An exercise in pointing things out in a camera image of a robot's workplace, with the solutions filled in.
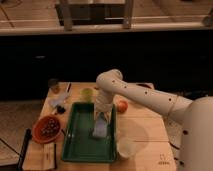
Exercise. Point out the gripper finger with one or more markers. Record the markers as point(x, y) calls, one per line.
point(96, 115)
point(108, 119)

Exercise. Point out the orange fruit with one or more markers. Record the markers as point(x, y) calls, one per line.
point(121, 106)

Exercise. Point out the red bowl with food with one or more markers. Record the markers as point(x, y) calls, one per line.
point(46, 129)

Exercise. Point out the wooden frame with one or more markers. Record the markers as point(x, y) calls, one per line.
point(94, 12)

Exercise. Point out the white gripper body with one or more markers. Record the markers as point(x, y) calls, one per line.
point(103, 103)

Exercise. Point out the green cup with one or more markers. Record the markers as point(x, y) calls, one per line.
point(86, 94)

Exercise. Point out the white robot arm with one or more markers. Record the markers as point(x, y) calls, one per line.
point(195, 116)

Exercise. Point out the black handle tool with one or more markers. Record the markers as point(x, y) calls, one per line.
point(27, 138)

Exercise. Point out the wooden block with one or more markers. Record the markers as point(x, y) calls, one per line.
point(49, 156)

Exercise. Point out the small dark object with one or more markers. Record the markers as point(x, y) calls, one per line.
point(60, 109)

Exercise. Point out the green plastic tray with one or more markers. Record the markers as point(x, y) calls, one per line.
point(79, 145)

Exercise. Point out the clear plastic bag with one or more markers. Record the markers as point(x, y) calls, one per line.
point(59, 100)

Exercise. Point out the white cup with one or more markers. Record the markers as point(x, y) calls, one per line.
point(125, 148)

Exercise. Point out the brown glass jar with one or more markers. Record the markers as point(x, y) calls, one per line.
point(53, 85)

